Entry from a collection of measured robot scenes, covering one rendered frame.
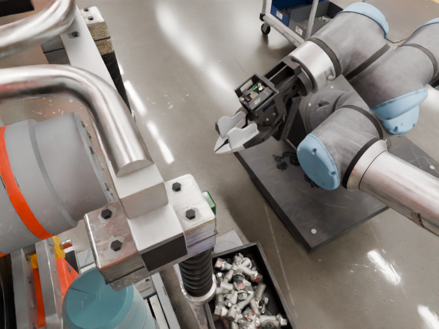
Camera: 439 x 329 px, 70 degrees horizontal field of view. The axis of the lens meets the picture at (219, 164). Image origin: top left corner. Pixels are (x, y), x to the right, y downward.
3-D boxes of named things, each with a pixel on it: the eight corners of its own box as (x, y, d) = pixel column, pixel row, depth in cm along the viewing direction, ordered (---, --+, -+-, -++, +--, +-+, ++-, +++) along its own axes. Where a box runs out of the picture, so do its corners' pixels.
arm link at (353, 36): (402, 30, 54) (366, -15, 54) (345, 77, 55) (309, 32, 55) (376, 48, 64) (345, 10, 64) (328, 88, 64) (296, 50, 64)
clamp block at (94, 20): (46, 51, 47) (29, 15, 43) (106, 37, 49) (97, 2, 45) (51, 69, 44) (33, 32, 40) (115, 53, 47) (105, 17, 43)
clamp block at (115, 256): (99, 241, 28) (78, 209, 24) (195, 202, 30) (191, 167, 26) (114, 295, 25) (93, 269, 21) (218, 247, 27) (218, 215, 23)
